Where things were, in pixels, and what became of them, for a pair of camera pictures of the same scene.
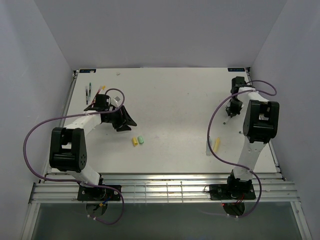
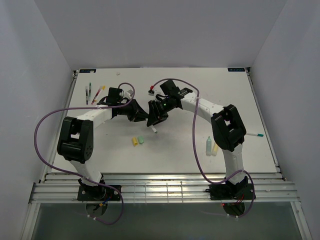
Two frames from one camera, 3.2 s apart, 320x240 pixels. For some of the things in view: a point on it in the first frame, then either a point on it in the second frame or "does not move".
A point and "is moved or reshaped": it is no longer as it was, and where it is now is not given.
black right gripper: x=229 y=109 → x=154 y=117
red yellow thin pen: x=101 y=87 does not move
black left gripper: x=129 y=120 → x=135 y=106
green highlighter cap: x=140 y=139 does not move
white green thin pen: x=225 y=122 is moved or reshaped
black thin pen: x=86 y=93 does not move
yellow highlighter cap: x=134 y=141 does not move
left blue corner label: x=87 y=70 does not move
